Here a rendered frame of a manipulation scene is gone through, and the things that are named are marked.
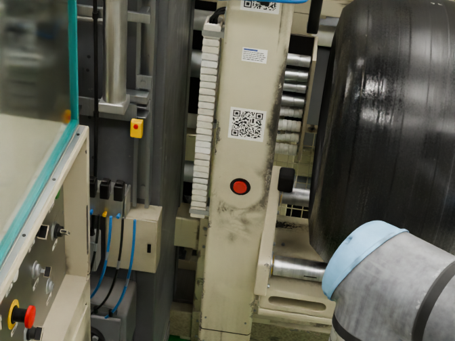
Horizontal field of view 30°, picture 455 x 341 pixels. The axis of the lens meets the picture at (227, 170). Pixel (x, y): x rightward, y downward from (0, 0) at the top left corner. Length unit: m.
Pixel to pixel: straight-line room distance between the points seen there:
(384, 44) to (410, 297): 0.76
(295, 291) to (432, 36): 0.64
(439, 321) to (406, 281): 0.06
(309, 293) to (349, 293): 0.91
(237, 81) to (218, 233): 0.39
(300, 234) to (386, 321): 1.19
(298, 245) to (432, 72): 0.70
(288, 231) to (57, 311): 0.68
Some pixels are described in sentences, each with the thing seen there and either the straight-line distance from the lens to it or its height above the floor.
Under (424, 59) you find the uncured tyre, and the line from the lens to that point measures 1.63.
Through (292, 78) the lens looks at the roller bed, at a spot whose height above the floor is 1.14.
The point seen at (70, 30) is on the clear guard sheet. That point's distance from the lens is 1.55.
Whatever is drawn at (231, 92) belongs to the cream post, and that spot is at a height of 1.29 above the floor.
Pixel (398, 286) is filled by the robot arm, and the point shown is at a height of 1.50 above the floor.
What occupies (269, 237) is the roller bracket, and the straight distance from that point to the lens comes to 1.91.
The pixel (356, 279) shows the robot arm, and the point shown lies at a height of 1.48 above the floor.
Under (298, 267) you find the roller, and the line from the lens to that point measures 1.90.
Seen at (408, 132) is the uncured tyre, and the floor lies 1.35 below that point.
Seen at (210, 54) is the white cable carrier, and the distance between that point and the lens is 1.73.
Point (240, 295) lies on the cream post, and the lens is 2.06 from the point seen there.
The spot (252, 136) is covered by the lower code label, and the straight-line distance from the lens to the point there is 1.79.
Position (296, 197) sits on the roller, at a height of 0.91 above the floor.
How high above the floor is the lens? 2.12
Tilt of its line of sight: 34 degrees down
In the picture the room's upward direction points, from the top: 6 degrees clockwise
